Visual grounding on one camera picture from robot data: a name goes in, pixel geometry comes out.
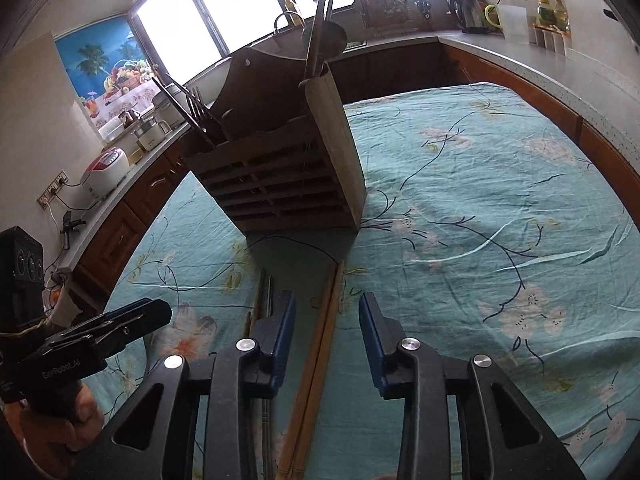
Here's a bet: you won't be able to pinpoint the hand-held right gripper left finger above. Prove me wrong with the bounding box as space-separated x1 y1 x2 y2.
75 290 297 480

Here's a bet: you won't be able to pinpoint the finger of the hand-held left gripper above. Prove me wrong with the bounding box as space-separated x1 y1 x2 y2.
60 298 168 341
42 305 174 368

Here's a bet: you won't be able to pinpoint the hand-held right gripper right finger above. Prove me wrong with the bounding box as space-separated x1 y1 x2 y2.
358 291 586 480

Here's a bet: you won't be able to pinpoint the wooden utensil holder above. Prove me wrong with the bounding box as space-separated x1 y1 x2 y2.
184 44 369 234

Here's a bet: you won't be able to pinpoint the metal fork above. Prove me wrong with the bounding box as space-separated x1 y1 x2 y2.
187 86 226 145

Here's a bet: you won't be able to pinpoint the person's left hand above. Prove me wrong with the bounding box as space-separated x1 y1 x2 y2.
0 382 106 480

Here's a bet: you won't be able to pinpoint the wooden lower cabinets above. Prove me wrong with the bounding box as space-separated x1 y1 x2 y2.
75 42 640 311

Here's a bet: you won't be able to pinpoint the black phone holder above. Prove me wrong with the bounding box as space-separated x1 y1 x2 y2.
60 211 86 251

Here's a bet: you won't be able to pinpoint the white and red rice cooker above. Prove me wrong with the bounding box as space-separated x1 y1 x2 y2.
80 146 132 198

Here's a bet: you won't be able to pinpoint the white blender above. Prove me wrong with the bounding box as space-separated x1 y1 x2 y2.
135 115 173 153

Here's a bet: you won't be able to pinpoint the large white rice cooker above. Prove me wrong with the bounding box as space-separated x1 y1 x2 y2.
150 82 188 128

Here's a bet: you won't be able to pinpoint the metal sink faucet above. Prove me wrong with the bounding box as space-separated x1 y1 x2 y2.
273 10 306 35

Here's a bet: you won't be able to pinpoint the grey kitchen countertop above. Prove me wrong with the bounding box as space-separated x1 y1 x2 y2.
55 25 640 281

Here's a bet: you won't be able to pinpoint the kitchen window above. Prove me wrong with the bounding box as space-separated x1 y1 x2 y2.
132 0 466 68

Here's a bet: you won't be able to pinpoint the wooden knife rack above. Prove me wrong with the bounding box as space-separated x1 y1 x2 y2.
349 0 408 36

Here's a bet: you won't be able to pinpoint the dark scissors holder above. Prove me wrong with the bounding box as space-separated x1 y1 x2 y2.
412 0 433 31

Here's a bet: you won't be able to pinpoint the steel electric kettle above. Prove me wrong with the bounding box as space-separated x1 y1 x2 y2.
446 0 488 33

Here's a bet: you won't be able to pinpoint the white spice jars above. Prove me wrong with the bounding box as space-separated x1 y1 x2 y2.
532 25 568 56

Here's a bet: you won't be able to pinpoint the yellow oil bottles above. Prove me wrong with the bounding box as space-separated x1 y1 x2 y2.
536 0 571 31

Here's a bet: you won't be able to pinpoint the wide wall socket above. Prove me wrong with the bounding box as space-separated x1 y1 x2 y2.
37 170 68 208

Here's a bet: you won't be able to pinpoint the tropical fruit wall poster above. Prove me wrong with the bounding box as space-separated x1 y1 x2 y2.
54 14 161 121

